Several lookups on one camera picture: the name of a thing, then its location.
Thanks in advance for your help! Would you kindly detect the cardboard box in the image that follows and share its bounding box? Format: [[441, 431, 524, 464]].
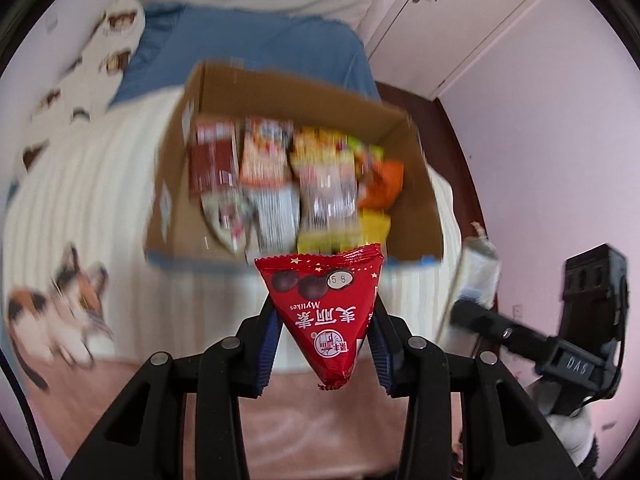
[[144, 60, 446, 267]]

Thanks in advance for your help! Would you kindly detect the blue blanket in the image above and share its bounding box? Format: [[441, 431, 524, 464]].
[[107, 2, 383, 111]]

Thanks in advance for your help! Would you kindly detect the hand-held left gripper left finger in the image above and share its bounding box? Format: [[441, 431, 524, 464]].
[[60, 300, 283, 480]]

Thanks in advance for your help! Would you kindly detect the person's right hand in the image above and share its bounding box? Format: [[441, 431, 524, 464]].
[[542, 400, 598, 480]]

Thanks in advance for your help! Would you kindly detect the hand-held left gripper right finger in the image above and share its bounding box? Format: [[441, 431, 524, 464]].
[[366, 294, 583, 480]]

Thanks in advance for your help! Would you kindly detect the silver snack packet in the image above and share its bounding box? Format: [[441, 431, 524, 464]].
[[432, 222, 502, 356]]

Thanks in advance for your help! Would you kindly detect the orange white snack packet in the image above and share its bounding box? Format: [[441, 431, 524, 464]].
[[239, 116, 295, 188]]

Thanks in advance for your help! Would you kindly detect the dark wooden bed frame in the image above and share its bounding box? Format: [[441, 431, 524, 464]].
[[375, 80, 501, 321]]

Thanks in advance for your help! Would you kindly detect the green snack packet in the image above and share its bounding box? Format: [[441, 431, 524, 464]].
[[347, 135, 386, 163]]

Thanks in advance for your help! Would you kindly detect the black cable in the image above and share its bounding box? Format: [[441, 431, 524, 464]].
[[0, 350, 52, 480]]

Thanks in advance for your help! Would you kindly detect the cat printed blanket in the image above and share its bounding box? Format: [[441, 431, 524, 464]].
[[0, 95, 466, 480]]

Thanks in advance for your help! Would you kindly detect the yellow red snack packet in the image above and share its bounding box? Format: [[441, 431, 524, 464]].
[[292, 129, 351, 171]]

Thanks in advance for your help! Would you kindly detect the brown red snack packet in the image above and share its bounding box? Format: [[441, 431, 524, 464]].
[[189, 119, 240, 198]]

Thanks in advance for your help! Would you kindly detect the cat printed pillow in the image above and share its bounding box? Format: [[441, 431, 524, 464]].
[[10, 0, 147, 181]]

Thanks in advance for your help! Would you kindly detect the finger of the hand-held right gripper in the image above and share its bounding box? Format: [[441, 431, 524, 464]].
[[450, 299, 558, 359]]

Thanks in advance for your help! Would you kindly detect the white door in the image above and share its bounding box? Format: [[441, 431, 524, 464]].
[[365, 0, 558, 101]]

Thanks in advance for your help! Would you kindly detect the white red snack packet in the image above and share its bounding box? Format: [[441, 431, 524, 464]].
[[201, 191, 253, 255]]

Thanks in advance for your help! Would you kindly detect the red triangular chocolate packet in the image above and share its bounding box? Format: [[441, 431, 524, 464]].
[[254, 242, 386, 392]]

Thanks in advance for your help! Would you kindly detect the clear packet with dark snacks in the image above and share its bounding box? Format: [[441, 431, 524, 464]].
[[299, 160, 361, 243]]

